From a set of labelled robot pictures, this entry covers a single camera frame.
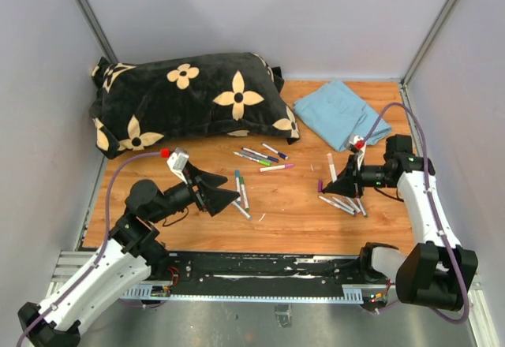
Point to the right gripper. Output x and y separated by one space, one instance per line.
349 183

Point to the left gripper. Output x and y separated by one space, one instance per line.
216 199

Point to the purple cap marker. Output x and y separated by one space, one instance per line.
337 205

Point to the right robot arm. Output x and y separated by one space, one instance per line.
438 272

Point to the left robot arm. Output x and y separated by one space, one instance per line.
128 255

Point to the navy cap marker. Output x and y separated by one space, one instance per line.
259 155

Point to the magenta cap marker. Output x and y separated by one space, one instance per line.
276 167

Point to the light blue folded cloth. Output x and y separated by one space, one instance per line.
335 113

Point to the black floral pillow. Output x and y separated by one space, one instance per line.
141 105

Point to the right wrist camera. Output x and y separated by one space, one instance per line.
358 147

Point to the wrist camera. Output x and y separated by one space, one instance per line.
177 162
358 147

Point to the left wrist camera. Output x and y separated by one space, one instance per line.
177 162

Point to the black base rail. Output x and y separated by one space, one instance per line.
261 275

